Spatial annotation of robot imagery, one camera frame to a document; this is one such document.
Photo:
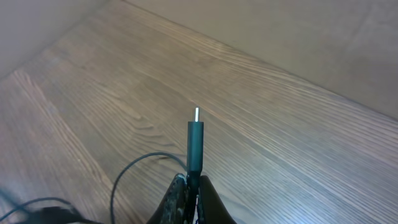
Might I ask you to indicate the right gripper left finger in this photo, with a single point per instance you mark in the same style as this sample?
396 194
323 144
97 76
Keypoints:
171 209

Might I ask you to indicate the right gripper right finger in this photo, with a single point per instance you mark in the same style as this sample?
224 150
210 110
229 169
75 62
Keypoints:
210 208

